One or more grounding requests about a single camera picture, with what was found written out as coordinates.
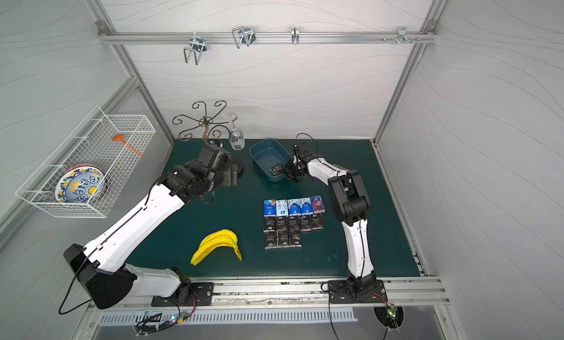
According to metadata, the black tissue pack bottom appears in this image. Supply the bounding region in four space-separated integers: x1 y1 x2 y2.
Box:
270 163 283 176

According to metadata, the light blue tissue pack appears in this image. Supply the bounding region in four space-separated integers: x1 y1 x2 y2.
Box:
287 198 301 217
300 197 314 215

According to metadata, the teal storage box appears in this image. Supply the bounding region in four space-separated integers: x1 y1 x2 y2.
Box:
249 138 293 182

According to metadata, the white blue tissue pack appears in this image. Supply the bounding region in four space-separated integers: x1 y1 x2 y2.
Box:
276 200 289 217

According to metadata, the red blue tissue pack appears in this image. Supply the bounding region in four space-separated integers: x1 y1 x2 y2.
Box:
311 196 326 214

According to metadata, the dark blue tissue pack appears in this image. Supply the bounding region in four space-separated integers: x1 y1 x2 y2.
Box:
264 199 277 217

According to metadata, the black tissue pack top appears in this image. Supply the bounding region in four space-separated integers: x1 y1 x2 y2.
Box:
311 214 323 230

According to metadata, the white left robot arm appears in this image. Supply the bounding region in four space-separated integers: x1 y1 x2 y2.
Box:
63 144 243 310

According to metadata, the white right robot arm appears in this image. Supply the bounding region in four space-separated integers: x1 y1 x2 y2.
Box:
282 156 377 297

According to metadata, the copper glass rack stand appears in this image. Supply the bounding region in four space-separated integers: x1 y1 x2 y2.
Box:
171 100 233 150

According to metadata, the green snack bag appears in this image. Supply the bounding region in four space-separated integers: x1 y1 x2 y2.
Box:
333 164 350 172

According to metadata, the yellow banana bunch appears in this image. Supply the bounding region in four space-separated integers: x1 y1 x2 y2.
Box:
190 229 242 266

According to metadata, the orange spatula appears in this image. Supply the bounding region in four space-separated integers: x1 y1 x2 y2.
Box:
113 134 143 157

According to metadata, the metal hook left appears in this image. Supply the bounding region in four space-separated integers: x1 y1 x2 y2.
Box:
183 33 207 65

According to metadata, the metal hook middle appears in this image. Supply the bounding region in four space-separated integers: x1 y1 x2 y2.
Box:
231 27 256 49

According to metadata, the blue yellow patterned plate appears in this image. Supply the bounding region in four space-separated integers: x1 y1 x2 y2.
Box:
54 165 107 203

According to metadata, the metal hook small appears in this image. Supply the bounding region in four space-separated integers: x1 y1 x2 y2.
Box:
291 27 300 45

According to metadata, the metal hook right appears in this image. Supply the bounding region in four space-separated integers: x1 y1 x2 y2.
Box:
382 27 420 45

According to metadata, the white wire basket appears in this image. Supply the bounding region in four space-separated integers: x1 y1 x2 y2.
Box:
16 107 155 218

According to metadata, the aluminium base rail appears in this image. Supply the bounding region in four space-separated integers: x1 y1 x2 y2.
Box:
190 277 450 309

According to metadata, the aluminium top rail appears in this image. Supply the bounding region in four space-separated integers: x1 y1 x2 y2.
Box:
98 28 439 46

